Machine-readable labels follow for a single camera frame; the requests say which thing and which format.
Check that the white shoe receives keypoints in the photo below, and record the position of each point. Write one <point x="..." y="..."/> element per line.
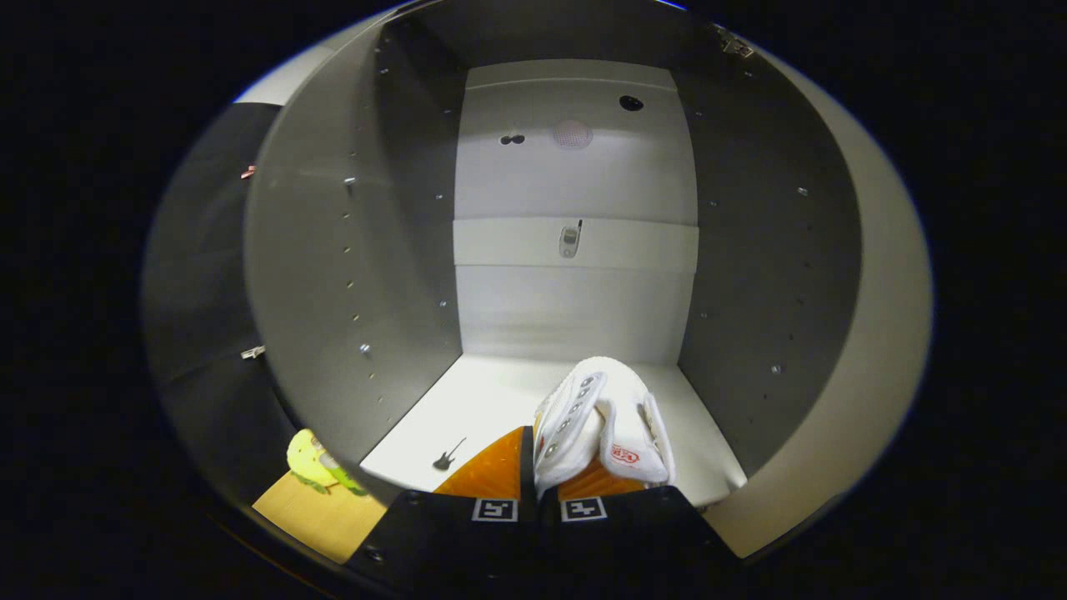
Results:
<point x="621" y="408"/>

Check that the yellow plush toy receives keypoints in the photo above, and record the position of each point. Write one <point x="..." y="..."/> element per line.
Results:
<point x="302" y="458"/>

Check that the grey shoe cabinet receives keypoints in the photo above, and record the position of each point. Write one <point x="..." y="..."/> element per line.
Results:
<point x="575" y="317"/>

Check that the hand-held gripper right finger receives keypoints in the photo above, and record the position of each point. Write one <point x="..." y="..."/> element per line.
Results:
<point x="633" y="533"/>

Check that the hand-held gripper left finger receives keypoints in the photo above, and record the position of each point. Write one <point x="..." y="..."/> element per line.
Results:
<point x="467" y="542"/>

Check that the silver clip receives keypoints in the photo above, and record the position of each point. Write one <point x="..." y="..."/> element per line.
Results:
<point x="252" y="352"/>

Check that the black backdrop cloth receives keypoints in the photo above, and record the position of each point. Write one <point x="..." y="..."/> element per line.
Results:
<point x="200" y="292"/>

